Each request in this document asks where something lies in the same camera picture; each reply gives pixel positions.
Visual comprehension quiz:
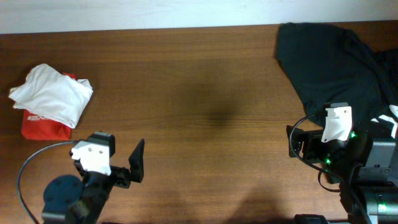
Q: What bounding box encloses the white t-shirt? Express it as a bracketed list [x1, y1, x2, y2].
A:
[9, 63, 93, 129]

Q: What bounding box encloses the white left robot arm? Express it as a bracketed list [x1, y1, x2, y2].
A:
[41, 131, 145, 224]

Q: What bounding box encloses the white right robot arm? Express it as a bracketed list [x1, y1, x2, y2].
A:
[286, 123, 397, 223]

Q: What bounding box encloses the black garment pile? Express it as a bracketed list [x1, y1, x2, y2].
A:
[276, 23, 397, 138]

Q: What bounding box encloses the folded red printed t-shirt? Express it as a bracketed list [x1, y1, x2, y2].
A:
[21, 72, 77, 141]

